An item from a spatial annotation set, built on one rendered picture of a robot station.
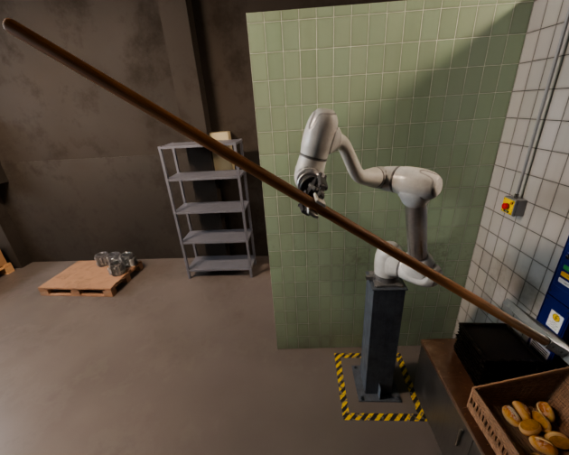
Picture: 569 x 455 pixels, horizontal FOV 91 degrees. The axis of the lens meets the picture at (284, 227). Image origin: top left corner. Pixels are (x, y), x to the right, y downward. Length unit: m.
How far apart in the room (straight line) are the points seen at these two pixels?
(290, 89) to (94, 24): 3.02
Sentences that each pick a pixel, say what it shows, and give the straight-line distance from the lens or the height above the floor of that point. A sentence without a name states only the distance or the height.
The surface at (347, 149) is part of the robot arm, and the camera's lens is 1.15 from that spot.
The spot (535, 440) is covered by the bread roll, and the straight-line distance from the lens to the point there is 1.97.
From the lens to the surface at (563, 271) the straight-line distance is 2.00.
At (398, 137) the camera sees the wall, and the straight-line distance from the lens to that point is 2.08.
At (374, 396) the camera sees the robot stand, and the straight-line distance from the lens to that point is 2.60.
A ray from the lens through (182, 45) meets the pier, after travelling 3.82.
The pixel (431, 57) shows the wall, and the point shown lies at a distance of 2.13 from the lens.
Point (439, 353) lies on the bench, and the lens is 2.21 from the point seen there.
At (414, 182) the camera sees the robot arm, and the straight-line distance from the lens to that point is 1.38.
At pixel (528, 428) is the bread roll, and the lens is 1.99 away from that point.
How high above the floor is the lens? 2.10
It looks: 24 degrees down
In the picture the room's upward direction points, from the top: 4 degrees counter-clockwise
